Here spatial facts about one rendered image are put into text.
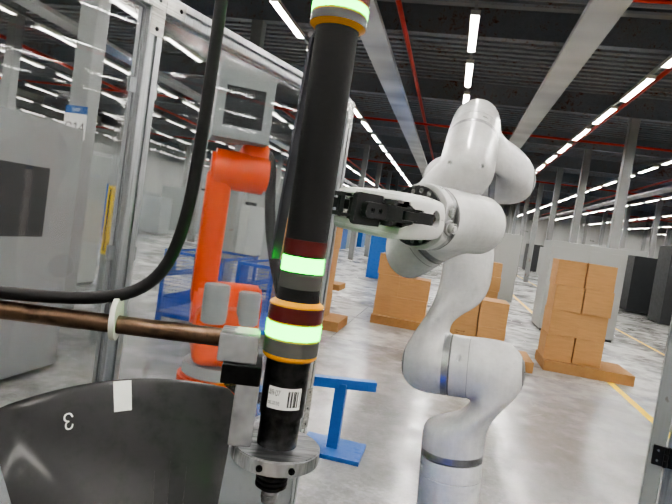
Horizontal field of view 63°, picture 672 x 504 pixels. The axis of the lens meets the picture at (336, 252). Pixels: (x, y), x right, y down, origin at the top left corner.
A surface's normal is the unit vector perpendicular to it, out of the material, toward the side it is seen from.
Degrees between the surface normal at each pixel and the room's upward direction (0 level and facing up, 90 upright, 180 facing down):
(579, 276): 90
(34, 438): 55
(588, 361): 90
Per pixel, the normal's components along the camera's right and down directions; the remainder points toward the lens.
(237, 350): 0.10, 0.07
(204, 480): 0.32, -0.65
